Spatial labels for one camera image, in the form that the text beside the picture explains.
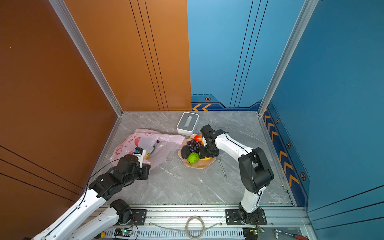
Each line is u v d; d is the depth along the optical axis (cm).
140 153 67
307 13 71
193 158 87
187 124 111
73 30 76
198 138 95
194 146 91
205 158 83
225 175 87
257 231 70
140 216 74
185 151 89
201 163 89
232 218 73
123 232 71
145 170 67
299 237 68
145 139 86
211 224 72
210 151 77
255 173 47
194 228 71
